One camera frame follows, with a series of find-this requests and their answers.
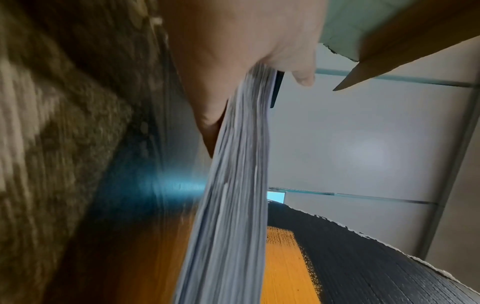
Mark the person's left hand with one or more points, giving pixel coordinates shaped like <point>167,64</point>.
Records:
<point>232,38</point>

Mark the aligned stack of printed sheets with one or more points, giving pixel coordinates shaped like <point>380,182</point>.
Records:
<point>236,193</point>

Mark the beige cardboard panel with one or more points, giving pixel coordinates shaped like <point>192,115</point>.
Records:
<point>393,29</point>

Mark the dark framed window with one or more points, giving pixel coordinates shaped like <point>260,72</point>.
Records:
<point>276,197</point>

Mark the black cloth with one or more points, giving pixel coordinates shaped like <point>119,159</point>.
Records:
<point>375,267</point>

